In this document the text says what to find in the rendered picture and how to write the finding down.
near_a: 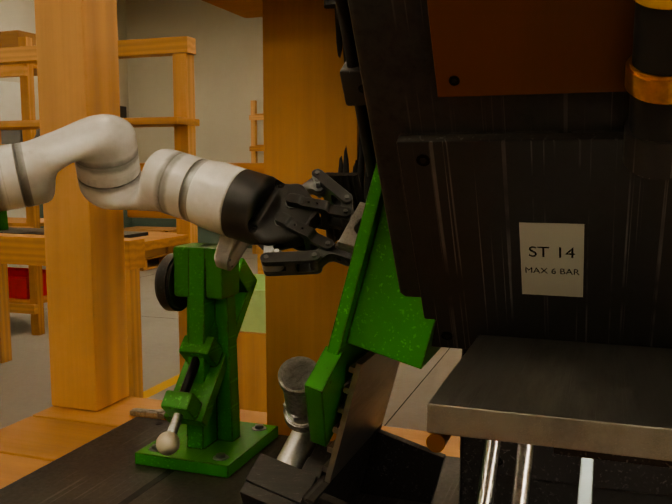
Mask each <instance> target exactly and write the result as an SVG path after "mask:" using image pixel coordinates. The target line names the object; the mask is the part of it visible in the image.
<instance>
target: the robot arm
mask: <svg viewBox="0 0 672 504"><path fill-rule="evenodd" d="M71 163H75V168H76V173H77V179H78V184H79V188H80V191H81V193H82V194H83V196H84V197H85V198H86V199H87V200H88V201H89V202H91V203H92V204H94V205H95V206H97V207H100V208H103V209H108V210H139V211H158V212H162V213H164V214H168V215H171V216H174V217H177V218H180V219H183V220H186V221H189V222H191V223H193V224H195V225H197V226H199V227H201V228H203V229H206V230H208V231H211V232H214V233H217V234H220V238H219V242H218V245H217V248H216V251H215V254H214V261H215V264H216V266H217V267H218V268H221V269H224V270H227V271H231V270H232V269H233V268H234V267H235V266H236V264H237V263H238V261H239V260H240V258H241V257H242V255H243V254H244V252H245V250H246V249H247V247H248V246H249V244H251V245H258V246H259V247H260V248H261V249H262V250H263V254H262V255H261V256H260V260H261V264H262V268H263V272H264V274H265V275H266V276H286V275H309V274H319V273H321V272H322V268H323V267H324V266H325V265H326V264H327V263H329V262H337V263H340V264H343V265H345V266H348V267H349V264H350V260H351V257H352V253H353V251H352V250H349V249H345V248H342V247H339V246H338V242H337V243H334V242H333V240H332V239H330V238H327V237H325V236H323V235H321V234H319V233H317V232H316V230H315V229H316V228H318V229H323V230H328V229H329V228H334V229H339V230H345V228H346V226H347V224H348V223H349V221H350V219H351V217H352V215H353V214H354V208H353V196H352V194H350V193H349V192H348V191H347V190H346V189H344V188H343V187H342V186H341V185H339V184H338V183H337V182H336V181H334V180H333V179H332V178H331V177H330V176H328V175H327V174H326V173H325V172H323V171H322V170H321V169H315V170H313V171H312V178H311V179H309V180H308V181H307V182H305V183H304V184H302V185H300V184H284V183H282V182H281V181H279V180H277V179H276V178H274V177H272V176H269V175H266V174H262V173H259V172H256V171H252V170H249V169H246V168H242V167H239V166H236V165H232V164H229V163H225V162H219V161H212V160H207V159H204V158H201V157H197V156H194V155H191V154H187V153H184V152H181V151H177V150H173V149H160V150H158V151H156V152H154V153H153V154H152V155H151V156H150V157H149V158H148V159H147V161H146V163H145V165H144V167H143V170H142V172H141V169H140V161H139V154H138V145H137V138H136V133H135V130H134V128H133V126H132V125H131V124H130V123H129V122H128V121H127V120H125V119H123V118H121V117H118V116H115V115H110V114H99V115H92V116H89V117H86V118H83V119H80V120H78V121H76V122H73V123H71V124H69V125H67V126H64V127H62V128H60V129H57V130H55V131H52V132H50V133H47V134H44V135H42V136H39V137H37V138H34V139H31V140H29V141H25V142H20V143H14V144H5V145H0V212H1V211H8V210H14V209H20V208H26V207H31V206H37V205H41V204H45V203H48V202H50V201H51V200H52V199H53V197H54V194H55V185H56V175H57V173H58V172H59V171H60V170H61V169H63V168H64V167H66V166H68V165H70V164H71ZM310 194H313V195H315V196H317V197H318V198H321V197H323V198H324V199H325V200H321V199H315V198H312V197H311V195H310ZM326 200H327V201H326ZM320 214H321V217H320ZM290 248H294V249H296V250H298V251H288V252H282V251H281V250H285V249H290Z"/></svg>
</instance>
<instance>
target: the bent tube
mask: <svg viewBox="0 0 672 504"><path fill-rule="evenodd" d="M364 207H365V203H363V202H360V203H359V205H358V206H357V208H356V210H355V212H354V214H353V215H352V217H351V219H350V221H349V223H348V224H347V226H346V228H345V230H344V232H343V234H342V235H341V237H340V239H339V241H338V246H339V247H342V248H345V249H349V250H352V251H353V249H354V245H355V241H356V237H357V234H358V230H359V226H360V222H361V218H362V215H363V211H364ZM315 446H316V443H314V442H311V441H310V432H306V433H300V432H296V431H294V430H292V431H291V433H290V435H289V437H288V438H287V440H286V442H285V444H284V446H283V448H282V450H281V451H280V453H279V455H278V457H277V460H280V461H282V462H284V463H287V464H289V465H292V466H294V467H296V468H299V469H302V467H303V465H304V463H305V462H306V460H307V458H308V457H310V456H311V454H312V452H313V450H314V448H315Z"/></svg>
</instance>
